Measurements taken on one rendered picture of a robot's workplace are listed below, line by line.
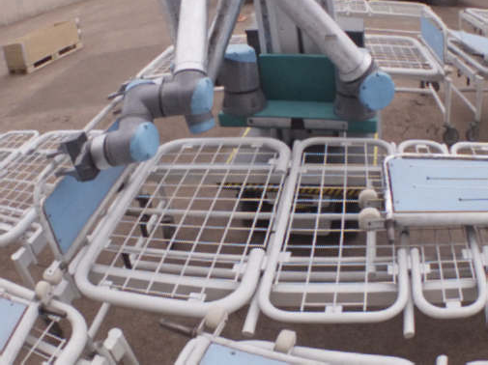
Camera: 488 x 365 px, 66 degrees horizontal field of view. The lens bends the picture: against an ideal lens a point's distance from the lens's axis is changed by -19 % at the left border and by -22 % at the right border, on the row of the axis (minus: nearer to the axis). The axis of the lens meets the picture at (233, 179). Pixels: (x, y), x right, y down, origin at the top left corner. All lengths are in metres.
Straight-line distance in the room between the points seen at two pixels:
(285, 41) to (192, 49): 0.84
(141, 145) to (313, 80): 1.00
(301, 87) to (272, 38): 0.25
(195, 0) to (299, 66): 0.74
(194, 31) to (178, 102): 0.22
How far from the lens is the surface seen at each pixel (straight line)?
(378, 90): 1.55
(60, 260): 1.34
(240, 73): 1.80
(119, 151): 1.11
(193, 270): 1.64
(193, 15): 1.25
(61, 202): 1.33
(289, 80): 1.93
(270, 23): 1.91
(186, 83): 1.13
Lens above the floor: 1.29
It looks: 31 degrees down
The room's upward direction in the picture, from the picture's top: 9 degrees counter-clockwise
